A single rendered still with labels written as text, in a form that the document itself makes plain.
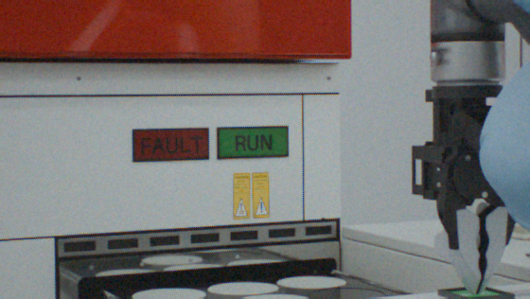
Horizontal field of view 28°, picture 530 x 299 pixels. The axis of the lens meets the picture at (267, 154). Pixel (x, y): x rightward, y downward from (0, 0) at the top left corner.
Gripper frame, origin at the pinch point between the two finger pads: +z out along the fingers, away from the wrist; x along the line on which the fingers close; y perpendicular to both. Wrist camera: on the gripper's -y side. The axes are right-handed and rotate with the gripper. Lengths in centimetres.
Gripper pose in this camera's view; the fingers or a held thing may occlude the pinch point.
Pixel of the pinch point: (480, 282)
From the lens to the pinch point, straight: 111.3
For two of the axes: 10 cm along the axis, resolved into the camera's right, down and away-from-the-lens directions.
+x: -9.1, 0.3, -4.1
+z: 0.1, 10.0, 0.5
